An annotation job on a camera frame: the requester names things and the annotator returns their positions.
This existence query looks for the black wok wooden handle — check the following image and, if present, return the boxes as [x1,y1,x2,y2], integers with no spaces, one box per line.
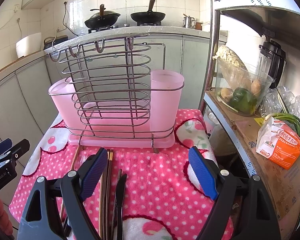
[130,0,166,26]

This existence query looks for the right pink plastic cup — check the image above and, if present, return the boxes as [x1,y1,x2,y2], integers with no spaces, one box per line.
[150,70,184,138]

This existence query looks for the green onions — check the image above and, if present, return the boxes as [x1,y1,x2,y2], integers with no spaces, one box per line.
[264,113,300,137]

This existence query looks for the black wok with lid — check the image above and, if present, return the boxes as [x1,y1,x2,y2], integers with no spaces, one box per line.
[84,4,121,29]

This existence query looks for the black plastic spoon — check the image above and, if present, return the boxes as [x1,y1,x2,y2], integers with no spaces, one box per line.
[115,174,127,240]

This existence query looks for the clear plastic bag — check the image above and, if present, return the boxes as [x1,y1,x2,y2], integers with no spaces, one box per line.
[259,86,300,118]

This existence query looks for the napa cabbage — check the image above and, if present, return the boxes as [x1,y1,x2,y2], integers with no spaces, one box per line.
[213,45,251,90]

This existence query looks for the green pepper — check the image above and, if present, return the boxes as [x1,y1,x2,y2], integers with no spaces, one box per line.
[228,87,257,115]

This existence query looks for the pink drip tray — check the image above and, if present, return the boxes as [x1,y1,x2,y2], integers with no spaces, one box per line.
[68,108,175,148]

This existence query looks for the gas stove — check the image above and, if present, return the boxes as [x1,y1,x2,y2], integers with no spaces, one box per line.
[88,21,162,34]

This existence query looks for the left pink plastic cup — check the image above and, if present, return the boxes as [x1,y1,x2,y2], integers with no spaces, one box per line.
[48,77,84,129]

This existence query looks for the steel kettle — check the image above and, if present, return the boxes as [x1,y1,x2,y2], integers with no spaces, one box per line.
[183,14,196,29]

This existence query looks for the black blender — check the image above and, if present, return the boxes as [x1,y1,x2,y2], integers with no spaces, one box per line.
[258,40,286,89]

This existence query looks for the black basket on counter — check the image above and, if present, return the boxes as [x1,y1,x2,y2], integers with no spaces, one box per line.
[43,35,69,50]

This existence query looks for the pink plastic cup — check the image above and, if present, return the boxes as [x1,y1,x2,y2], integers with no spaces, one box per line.
[48,77,84,129]
[150,70,184,138]

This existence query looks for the wire utensil drying rack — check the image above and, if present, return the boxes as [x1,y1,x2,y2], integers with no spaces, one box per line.
[48,35,185,153]

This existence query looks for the person's left hand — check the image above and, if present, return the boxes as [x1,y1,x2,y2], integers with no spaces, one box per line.
[0,200,13,236]

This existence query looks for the orange white food bag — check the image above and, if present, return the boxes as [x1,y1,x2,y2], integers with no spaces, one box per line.
[256,116,300,170]

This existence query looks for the white rice cooker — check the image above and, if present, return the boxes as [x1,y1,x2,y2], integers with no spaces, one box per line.
[16,33,42,58]

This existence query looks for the pink polka dot blanket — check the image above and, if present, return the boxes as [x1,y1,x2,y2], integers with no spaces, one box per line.
[9,109,215,239]

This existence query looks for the glass bowl of vegetables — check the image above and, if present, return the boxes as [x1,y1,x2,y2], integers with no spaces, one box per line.
[215,59,274,116]

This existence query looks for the dark brown chopstick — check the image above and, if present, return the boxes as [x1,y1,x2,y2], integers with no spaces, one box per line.
[99,149,110,239]
[105,149,113,240]

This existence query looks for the steel shelf rack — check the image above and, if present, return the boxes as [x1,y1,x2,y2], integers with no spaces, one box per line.
[200,0,300,239]

